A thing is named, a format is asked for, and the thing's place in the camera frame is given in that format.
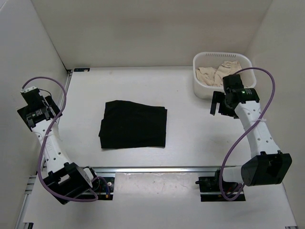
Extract black trousers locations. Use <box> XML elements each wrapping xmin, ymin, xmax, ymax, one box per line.
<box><xmin>99</xmin><ymin>100</ymin><xmax>167</xmax><ymax>149</ymax></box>

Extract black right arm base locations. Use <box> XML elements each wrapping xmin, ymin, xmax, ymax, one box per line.
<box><xmin>195</xmin><ymin>177</ymin><xmax>239</xmax><ymax>202</ymax></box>

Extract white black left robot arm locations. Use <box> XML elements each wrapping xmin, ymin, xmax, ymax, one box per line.
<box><xmin>18</xmin><ymin>88</ymin><xmax>100</xmax><ymax>205</ymax></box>

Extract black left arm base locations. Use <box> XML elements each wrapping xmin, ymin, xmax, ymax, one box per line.
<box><xmin>70</xmin><ymin>175</ymin><xmax>115</xmax><ymax>200</ymax></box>

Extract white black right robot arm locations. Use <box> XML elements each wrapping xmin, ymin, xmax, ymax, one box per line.
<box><xmin>210</xmin><ymin>88</ymin><xmax>292</xmax><ymax>191</ymax></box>

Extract beige garment in basket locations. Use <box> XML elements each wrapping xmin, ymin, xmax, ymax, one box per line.
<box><xmin>195</xmin><ymin>61</ymin><xmax>242</xmax><ymax>87</ymax></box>

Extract white plastic basket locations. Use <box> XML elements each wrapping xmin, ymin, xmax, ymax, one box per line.
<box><xmin>193</xmin><ymin>52</ymin><xmax>252</xmax><ymax>99</ymax></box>

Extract blue corner label sticker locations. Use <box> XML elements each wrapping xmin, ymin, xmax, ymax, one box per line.
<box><xmin>73</xmin><ymin>68</ymin><xmax>90</xmax><ymax>72</ymax></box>

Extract white front cover panel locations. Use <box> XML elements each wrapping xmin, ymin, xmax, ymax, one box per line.
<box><xmin>24</xmin><ymin>173</ymin><xmax>296</xmax><ymax>229</ymax></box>

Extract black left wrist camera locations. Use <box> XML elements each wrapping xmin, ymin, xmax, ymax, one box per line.
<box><xmin>21</xmin><ymin>87</ymin><xmax>43</xmax><ymax>107</ymax></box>

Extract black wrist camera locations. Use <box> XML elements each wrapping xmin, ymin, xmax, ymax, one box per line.
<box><xmin>21</xmin><ymin>87</ymin><xmax>43</xmax><ymax>107</ymax></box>
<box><xmin>223</xmin><ymin>74</ymin><xmax>244</xmax><ymax>94</ymax></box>

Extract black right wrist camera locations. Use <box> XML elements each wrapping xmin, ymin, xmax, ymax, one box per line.
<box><xmin>223</xmin><ymin>74</ymin><xmax>244</xmax><ymax>94</ymax></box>

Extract aluminium table edge rail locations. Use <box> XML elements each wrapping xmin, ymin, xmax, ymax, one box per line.
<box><xmin>93</xmin><ymin>167</ymin><xmax>220</xmax><ymax>173</ymax></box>

